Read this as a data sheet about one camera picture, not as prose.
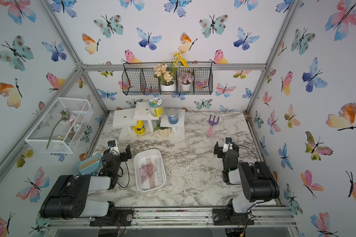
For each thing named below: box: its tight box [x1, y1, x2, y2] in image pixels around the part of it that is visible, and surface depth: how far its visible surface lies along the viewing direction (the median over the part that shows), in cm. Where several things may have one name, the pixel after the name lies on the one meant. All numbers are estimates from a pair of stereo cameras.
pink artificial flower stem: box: [45, 108, 77, 149], surface depth 76 cm
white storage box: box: [133, 149, 167, 193], surface depth 90 cm
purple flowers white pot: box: [177, 71, 194, 92], surface depth 92 cm
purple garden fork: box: [207, 114, 221, 138], surface depth 117 cm
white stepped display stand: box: [112, 101, 186, 141], surface depth 99 cm
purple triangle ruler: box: [138, 166, 155, 184], surface depth 90 cm
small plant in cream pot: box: [153, 124, 171, 138], surface depth 99 cm
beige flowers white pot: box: [153, 63, 177, 92], surface depth 84 cm
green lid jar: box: [148, 97, 165, 119], surface depth 85 cm
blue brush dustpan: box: [76, 153, 102, 176], surface depth 92 cm
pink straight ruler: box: [146, 157, 156, 190], surface depth 90 cm
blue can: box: [167, 108, 179, 125], surface depth 90 cm
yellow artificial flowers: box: [170, 51, 189, 73], surface depth 85 cm
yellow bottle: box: [133, 120, 146, 135], surface depth 103 cm
